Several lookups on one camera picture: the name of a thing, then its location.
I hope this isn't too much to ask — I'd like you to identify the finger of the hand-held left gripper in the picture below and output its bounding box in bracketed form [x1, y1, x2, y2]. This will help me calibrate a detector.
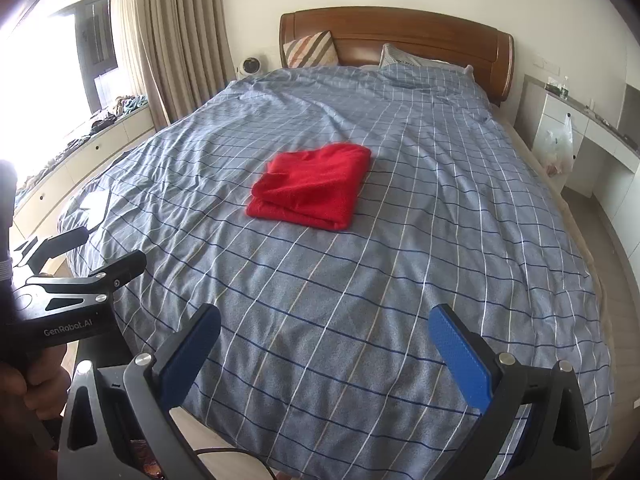
[25, 250, 147, 313]
[10, 226, 90, 267]

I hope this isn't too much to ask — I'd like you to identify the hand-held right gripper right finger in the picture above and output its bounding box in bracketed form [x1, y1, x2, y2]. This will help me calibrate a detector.
[428, 303, 593, 480]

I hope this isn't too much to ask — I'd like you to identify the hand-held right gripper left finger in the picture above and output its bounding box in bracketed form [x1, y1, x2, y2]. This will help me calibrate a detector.
[57, 303, 222, 480]

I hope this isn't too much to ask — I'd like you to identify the red sweater with white rabbit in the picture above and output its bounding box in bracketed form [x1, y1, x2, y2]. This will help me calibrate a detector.
[245, 142, 372, 232]

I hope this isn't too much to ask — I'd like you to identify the pile of clothes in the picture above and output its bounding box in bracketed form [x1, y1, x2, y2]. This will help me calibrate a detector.
[15, 94, 149, 196]

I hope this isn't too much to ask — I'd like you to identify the person's left hand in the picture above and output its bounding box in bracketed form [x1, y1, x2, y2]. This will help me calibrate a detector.
[0, 345, 71, 441]

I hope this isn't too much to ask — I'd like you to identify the white window bench cabinet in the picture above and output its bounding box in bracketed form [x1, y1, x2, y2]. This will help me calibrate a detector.
[12, 105, 156, 246]

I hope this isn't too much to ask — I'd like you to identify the blue checked duvet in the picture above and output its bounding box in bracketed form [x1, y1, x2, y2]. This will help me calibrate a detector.
[57, 65, 616, 476]

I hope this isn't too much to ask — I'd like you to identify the clear plastic bag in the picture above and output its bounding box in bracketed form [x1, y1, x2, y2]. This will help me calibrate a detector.
[542, 112, 575, 177]

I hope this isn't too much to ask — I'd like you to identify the small white round fan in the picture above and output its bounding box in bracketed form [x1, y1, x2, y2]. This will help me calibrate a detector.
[236, 56, 266, 81]

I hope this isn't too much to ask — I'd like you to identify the beige curtain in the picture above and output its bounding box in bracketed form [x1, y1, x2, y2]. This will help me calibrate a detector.
[110, 0, 238, 133]

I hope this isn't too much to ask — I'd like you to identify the white desk with drawers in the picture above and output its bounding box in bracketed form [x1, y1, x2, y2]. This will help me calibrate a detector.
[515, 74, 640, 221]

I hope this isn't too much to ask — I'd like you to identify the striped cushion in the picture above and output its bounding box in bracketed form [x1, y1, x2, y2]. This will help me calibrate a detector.
[282, 30, 340, 68]

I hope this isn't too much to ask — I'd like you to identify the grey patterned pillow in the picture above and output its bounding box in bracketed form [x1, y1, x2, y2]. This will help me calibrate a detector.
[378, 43, 474, 76]

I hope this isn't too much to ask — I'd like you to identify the wooden headboard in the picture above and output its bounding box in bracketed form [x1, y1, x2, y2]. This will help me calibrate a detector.
[279, 6, 516, 107]

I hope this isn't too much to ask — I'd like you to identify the beige bed frame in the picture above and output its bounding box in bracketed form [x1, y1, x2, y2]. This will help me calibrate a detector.
[492, 105, 621, 361]

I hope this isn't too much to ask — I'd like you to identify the dark window frame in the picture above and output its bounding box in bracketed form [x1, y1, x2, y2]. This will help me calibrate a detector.
[75, 0, 119, 107]

